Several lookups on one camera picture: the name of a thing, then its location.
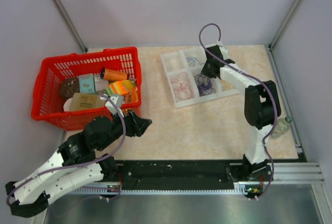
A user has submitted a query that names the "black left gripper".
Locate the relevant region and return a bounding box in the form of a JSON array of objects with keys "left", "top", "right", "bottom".
[{"left": 98, "top": 107, "right": 153, "bottom": 151}]

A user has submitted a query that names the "purple cable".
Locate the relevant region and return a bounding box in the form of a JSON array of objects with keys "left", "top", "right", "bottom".
[{"left": 195, "top": 73, "right": 217, "bottom": 97}]

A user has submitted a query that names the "blue cable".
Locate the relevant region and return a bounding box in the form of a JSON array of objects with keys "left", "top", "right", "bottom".
[{"left": 186, "top": 55, "right": 205, "bottom": 68}]

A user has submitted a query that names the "pink cable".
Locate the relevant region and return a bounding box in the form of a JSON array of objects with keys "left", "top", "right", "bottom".
[{"left": 170, "top": 71, "right": 195, "bottom": 100}]

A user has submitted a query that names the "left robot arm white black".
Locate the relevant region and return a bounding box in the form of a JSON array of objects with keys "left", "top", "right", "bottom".
[{"left": 5, "top": 111, "right": 152, "bottom": 218}]

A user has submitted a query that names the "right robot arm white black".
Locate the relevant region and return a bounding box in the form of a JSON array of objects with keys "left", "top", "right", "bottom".
[{"left": 201, "top": 45, "right": 281, "bottom": 181}]

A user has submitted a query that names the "white compartment organizer tray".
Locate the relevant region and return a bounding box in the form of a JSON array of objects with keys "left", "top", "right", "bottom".
[{"left": 160, "top": 46, "right": 239, "bottom": 108}]

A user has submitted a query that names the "rainbow striped box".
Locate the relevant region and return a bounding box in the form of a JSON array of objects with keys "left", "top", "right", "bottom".
[{"left": 104, "top": 80, "right": 139, "bottom": 104}]

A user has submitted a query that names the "grey white box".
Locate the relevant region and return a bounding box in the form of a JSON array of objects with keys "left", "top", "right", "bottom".
[{"left": 94, "top": 75, "right": 109, "bottom": 94}]

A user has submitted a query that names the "orange cylinder can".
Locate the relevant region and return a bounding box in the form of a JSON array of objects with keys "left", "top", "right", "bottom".
[{"left": 100, "top": 68, "right": 129, "bottom": 81}]

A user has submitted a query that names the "brown cardboard box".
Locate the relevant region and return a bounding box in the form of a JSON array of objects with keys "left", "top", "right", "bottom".
[{"left": 68, "top": 93, "right": 105, "bottom": 111}]

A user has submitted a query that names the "light blue box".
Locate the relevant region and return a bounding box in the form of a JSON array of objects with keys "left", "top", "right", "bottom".
[{"left": 78, "top": 74, "right": 95, "bottom": 94}]

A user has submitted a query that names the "brown round cookie pack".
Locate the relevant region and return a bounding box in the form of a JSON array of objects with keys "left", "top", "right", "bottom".
[{"left": 59, "top": 77, "right": 79, "bottom": 99}]

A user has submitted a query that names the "clear plastic bottle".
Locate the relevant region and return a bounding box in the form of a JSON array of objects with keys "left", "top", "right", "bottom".
[{"left": 271, "top": 116, "right": 293, "bottom": 138}]

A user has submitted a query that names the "red plastic basket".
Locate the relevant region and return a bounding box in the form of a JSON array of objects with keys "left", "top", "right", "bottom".
[{"left": 31, "top": 47, "right": 142, "bottom": 131}]

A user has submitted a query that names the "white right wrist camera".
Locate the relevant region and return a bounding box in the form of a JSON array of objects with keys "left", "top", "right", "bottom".
[{"left": 216, "top": 40, "right": 229, "bottom": 53}]

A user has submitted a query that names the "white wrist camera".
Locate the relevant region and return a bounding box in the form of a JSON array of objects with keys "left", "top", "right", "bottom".
[
  {"left": 216, "top": 40, "right": 229, "bottom": 53},
  {"left": 101, "top": 94, "right": 124, "bottom": 117}
]

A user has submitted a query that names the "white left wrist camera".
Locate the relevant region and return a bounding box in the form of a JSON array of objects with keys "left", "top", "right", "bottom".
[{"left": 101, "top": 94, "right": 124, "bottom": 117}]

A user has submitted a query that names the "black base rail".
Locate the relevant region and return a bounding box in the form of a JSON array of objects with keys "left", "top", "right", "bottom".
[{"left": 88, "top": 159, "right": 262, "bottom": 190}]

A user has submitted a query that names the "slotted grey cable duct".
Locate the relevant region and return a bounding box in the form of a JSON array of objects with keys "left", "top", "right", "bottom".
[{"left": 64, "top": 184, "right": 268, "bottom": 195}]

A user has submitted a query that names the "aluminium frame post right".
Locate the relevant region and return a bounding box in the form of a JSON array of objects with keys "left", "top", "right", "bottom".
[{"left": 268, "top": 0, "right": 304, "bottom": 52}]

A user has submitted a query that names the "aluminium frame post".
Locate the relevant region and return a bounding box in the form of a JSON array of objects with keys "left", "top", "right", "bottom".
[
  {"left": 268, "top": 0, "right": 304, "bottom": 52},
  {"left": 52, "top": 0, "right": 88, "bottom": 53}
]

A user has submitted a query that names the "aluminium frame post left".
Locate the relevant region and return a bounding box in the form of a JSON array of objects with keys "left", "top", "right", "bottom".
[{"left": 52, "top": 0, "right": 88, "bottom": 53}]

